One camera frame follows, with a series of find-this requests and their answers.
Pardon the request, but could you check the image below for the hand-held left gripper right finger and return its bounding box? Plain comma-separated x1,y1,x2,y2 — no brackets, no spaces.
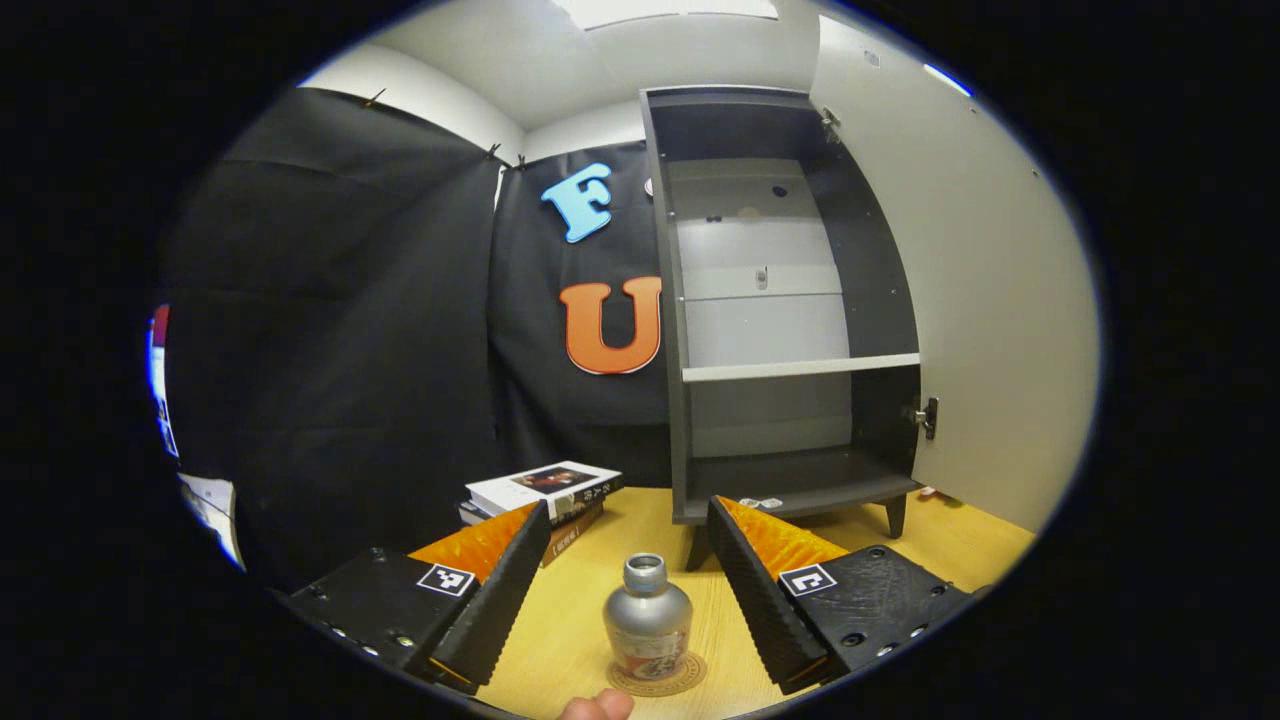
706,495,973,696

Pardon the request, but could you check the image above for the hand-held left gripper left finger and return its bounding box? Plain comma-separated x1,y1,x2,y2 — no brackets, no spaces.
283,500,553,696

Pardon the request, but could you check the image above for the round brown coaster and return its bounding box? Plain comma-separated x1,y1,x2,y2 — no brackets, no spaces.
606,652,708,698

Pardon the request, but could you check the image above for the silver bottle with label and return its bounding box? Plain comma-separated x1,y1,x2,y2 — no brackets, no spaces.
602,553,694,683

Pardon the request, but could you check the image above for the light grey cabinet door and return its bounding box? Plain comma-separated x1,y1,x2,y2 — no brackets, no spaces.
808,12,1101,534

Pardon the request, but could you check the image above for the brown book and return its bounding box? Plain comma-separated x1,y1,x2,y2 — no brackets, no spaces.
540,500,606,569

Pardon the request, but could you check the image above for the dark book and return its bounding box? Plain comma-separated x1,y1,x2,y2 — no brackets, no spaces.
460,480,626,531

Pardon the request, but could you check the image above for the white paper sheet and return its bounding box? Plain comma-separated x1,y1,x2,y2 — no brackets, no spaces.
178,473,247,573

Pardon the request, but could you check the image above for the computer monitor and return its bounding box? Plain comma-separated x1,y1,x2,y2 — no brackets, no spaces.
147,305,183,461

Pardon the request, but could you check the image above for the long ceiling light panel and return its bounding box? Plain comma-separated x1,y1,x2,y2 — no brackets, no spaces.
550,0,781,31

